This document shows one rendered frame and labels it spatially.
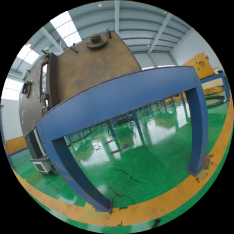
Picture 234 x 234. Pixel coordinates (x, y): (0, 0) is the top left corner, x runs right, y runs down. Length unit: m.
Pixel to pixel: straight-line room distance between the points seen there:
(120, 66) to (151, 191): 0.82
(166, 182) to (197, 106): 0.50
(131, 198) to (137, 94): 0.60
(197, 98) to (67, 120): 0.49
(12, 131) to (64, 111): 9.14
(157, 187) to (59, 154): 0.59
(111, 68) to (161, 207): 0.86
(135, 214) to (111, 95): 0.60
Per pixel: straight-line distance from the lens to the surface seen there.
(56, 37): 9.28
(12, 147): 5.13
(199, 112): 0.42
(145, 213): 0.56
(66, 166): 0.34
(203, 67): 2.48
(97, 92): 0.20
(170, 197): 0.57
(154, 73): 0.24
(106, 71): 0.48
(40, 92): 0.58
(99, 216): 0.64
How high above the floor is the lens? 0.54
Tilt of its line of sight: 3 degrees down
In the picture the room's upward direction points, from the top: 21 degrees counter-clockwise
